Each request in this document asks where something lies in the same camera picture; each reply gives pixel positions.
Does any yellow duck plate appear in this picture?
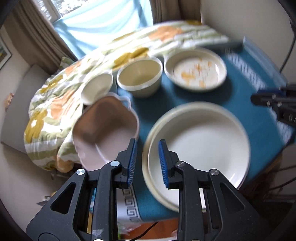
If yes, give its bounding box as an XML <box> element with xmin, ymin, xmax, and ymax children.
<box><xmin>141</xmin><ymin>101</ymin><xmax>232</xmax><ymax>212</ymax></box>

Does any plain white plate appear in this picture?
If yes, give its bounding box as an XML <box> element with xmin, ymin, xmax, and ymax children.
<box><xmin>147</xmin><ymin>105</ymin><xmax>251</xmax><ymax>204</ymax></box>

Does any white duck plate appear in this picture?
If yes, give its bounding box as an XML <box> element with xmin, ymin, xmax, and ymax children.
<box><xmin>164</xmin><ymin>48</ymin><xmax>227</xmax><ymax>92</ymax></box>

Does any pink square bowl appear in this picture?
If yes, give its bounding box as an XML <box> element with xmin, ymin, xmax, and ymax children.
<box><xmin>72</xmin><ymin>93</ymin><xmax>140</xmax><ymax>171</ymax></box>

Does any cream green round bowl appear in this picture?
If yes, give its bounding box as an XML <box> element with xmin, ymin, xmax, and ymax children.
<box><xmin>117</xmin><ymin>57</ymin><xmax>163</xmax><ymax>98</ymax></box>

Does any small cream bowl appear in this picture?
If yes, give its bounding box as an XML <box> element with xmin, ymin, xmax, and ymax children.
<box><xmin>81</xmin><ymin>73</ymin><xmax>117</xmax><ymax>105</ymax></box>

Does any teal table cloth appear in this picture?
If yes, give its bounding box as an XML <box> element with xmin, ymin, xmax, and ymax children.
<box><xmin>117</xmin><ymin>42</ymin><xmax>295</xmax><ymax>226</ymax></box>

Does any black stand pole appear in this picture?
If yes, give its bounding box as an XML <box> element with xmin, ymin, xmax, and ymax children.
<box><xmin>278</xmin><ymin>14</ymin><xmax>296</xmax><ymax>72</ymax></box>

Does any grey headboard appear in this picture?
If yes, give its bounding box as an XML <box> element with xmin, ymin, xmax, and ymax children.
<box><xmin>1</xmin><ymin>64</ymin><xmax>49</xmax><ymax>154</ymax></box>

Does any floral striped duvet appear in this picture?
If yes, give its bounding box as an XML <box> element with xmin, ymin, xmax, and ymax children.
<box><xmin>23</xmin><ymin>21</ymin><xmax>229</xmax><ymax>173</ymax></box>

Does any right brown curtain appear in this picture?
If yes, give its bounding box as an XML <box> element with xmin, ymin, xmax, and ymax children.
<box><xmin>149</xmin><ymin>0</ymin><xmax>201</xmax><ymax>24</ymax></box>

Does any brown curtain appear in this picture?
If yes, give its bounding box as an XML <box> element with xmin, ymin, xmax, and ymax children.
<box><xmin>149</xmin><ymin>0</ymin><xmax>201</xmax><ymax>24</ymax></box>
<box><xmin>4</xmin><ymin>1</ymin><xmax>77</xmax><ymax>74</ymax></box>

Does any framed city picture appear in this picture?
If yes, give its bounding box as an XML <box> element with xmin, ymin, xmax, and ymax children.
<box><xmin>0</xmin><ymin>38</ymin><xmax>12</xmax><ymax>69</ymax></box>

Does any blue window cloth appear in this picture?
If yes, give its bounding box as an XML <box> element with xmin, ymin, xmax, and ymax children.
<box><xmin>53</xmin><ymin>1</ymin><xmax>153</xmax><ymax>59</ymax></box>

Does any left brown curtain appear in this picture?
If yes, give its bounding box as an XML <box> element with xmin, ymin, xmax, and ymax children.
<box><xmin>4</xmin><ymin>1</ymin><xmax>77</xmax><ymax>74</ymax></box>

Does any window frame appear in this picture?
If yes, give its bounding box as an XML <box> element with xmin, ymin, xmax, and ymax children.
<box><xmin>34</xmin><ymin>0</ymin><xmax>96</xmax><ymax>23</ymax></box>

